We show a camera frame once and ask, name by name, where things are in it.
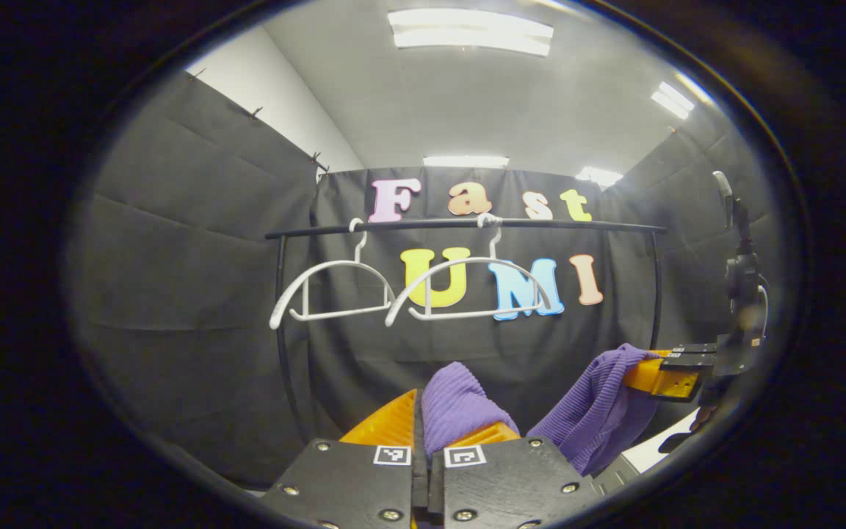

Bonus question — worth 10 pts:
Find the black clothes rack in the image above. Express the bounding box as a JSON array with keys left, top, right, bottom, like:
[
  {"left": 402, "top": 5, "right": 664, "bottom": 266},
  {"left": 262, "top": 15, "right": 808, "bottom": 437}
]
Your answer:
[{"left": 264, "top": 215, "right": 668, "bottom": 442}]

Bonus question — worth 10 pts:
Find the white panel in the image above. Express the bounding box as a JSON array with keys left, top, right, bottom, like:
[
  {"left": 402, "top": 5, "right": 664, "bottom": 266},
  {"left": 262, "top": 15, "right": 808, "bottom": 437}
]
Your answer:
[{"left": 621, "top": 408, "right": 699, "bottom": 473}]

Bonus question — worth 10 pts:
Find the black backdrop cloth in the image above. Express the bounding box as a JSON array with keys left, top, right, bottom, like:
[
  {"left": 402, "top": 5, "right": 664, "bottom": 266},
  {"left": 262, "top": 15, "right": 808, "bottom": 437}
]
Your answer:
[{"left": 67, "top": 70, "right": 784, "bottom": 486}]

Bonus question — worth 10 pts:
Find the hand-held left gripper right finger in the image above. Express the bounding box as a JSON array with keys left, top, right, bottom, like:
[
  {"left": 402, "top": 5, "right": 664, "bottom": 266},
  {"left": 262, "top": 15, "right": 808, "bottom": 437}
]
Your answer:
[{"left": 429, "top": 420, "right": 604, "bottom": 528}]

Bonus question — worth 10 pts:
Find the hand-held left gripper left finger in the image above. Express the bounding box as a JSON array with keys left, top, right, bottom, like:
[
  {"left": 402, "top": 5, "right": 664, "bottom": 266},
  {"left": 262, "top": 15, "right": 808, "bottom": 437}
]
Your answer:
[{"left": 260, "top": 388, "right": 430, "bottom": 528}]

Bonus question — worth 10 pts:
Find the purple ribbed jacket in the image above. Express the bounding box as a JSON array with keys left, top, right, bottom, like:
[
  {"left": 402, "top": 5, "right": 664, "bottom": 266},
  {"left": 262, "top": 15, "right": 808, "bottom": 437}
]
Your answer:
[{"left": 421, "top": 343, "right": 662, "bottom": 478}]

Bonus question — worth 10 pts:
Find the large ceiling light panel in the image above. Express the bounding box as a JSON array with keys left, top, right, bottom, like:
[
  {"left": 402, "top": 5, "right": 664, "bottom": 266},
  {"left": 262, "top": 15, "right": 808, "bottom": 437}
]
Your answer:
[{"left": 387, "top": 7, "right": 554, "bottom": 57}]

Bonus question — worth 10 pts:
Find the white clothes hanger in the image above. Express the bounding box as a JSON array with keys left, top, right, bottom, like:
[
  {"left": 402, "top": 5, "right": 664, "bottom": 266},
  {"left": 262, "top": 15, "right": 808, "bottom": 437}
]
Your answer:
[
  {"left": 384, "top": 213, "right": 552, "bottom": 328},
  {"left": 269, "top": 217, "right": 397, "bottom": 331}
]

